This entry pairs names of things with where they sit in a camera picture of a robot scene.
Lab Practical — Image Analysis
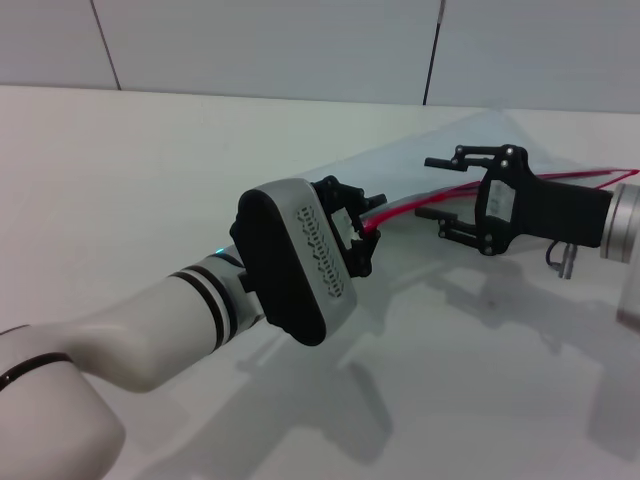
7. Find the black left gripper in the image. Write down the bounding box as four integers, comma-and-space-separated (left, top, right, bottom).
312, 175, 386, 279

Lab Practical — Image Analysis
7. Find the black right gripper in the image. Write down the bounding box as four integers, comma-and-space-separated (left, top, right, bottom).
415, 143, 614, 256

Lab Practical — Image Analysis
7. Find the clear document bag red zipper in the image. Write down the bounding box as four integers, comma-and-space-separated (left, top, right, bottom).
344, 109, 640, 301

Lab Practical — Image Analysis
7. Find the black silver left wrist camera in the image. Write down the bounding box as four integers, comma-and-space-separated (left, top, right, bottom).
229, 177, 359, 347

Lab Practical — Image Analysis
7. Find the right wrist cable connector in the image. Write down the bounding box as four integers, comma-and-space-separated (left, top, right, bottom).
544, 239, 582, 282

